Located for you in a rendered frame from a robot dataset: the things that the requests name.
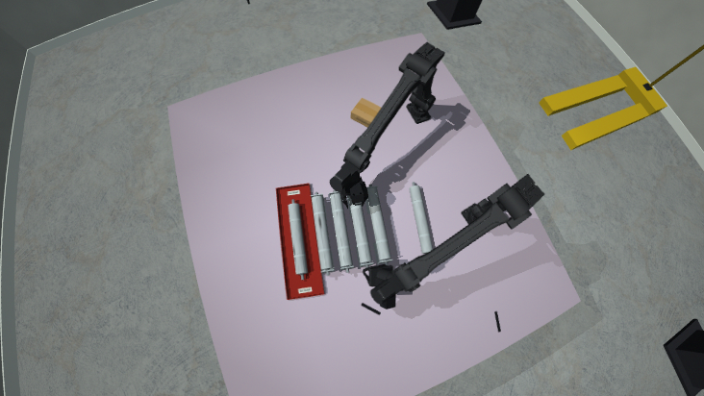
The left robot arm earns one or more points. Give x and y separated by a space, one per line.
422 266

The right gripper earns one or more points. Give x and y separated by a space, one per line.
343 195

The brown cardboard box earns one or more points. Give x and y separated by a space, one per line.
364 112

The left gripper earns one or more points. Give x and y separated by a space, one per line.
379 271

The red scrap tray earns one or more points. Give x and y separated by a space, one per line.
312 284

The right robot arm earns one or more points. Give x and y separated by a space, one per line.
422 63

